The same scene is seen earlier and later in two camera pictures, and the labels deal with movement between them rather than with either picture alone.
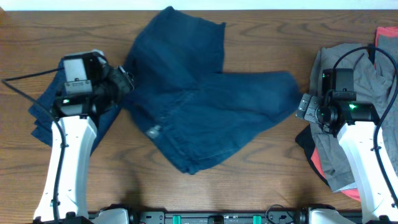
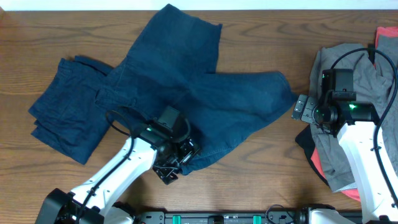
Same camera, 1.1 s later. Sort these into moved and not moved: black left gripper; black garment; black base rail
Moved: black left gripper
Not moved: black base rail; black garment
